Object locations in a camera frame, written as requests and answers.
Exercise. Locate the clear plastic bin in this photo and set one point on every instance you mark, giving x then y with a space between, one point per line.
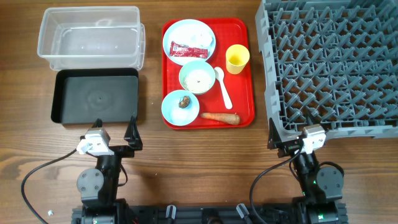
92 37

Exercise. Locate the brown food scrap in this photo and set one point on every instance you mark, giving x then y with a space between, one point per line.
184 102

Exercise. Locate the orange carrot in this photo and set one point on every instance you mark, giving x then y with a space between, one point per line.
227 118

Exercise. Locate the light blue bowl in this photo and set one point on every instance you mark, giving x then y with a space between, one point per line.
174 114

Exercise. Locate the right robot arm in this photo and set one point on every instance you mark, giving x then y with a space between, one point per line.
321 182

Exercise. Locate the red snack wrapper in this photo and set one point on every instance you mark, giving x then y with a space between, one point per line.
179 50

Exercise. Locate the green bowl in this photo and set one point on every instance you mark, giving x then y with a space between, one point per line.
196 65

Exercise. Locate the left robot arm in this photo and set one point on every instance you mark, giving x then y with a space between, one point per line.
98 186

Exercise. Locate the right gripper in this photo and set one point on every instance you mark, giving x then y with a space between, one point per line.
275 142

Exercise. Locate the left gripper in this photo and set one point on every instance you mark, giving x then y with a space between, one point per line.
134 143

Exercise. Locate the yellow plastic cup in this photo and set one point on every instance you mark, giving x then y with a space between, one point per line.
237 56

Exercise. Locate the light blue plate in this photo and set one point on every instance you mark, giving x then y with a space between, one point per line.
181 32

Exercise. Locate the grey dishwasher rack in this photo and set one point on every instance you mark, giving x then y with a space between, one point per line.
335 60

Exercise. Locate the white plastic spoon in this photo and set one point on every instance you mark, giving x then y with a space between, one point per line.
219 74

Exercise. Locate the white rice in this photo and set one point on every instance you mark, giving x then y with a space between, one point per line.
198 81

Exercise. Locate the white tissue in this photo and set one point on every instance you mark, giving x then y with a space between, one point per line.
201 39

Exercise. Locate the black plastic bin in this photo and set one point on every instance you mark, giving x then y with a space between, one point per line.
85 95

